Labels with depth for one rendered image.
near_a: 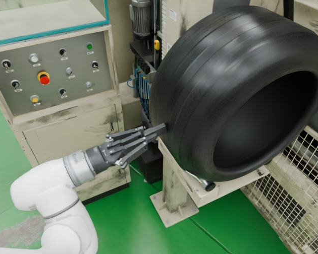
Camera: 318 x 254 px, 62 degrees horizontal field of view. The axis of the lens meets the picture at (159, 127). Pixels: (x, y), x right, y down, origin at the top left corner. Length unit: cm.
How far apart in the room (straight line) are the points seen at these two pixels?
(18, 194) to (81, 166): 16
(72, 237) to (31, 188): 16
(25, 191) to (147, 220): 131
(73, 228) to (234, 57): 58
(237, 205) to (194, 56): 152
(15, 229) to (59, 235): 144
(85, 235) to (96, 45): 86
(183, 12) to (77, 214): 71
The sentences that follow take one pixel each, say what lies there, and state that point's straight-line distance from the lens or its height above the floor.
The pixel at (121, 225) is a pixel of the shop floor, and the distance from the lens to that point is 196.
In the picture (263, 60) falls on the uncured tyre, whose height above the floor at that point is 143.
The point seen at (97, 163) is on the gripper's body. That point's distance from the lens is 73.
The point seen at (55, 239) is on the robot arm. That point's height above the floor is 112.
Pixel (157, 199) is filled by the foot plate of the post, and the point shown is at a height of 1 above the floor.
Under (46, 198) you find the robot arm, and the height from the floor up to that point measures 116.
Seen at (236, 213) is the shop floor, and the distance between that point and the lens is 206.
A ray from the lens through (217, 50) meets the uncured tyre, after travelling 71.
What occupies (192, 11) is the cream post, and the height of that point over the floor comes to 141.
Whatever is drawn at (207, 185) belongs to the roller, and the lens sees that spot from 102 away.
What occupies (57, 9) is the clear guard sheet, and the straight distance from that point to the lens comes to 121.
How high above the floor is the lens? 175
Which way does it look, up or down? 44 degrees down
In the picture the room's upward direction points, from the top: straight up
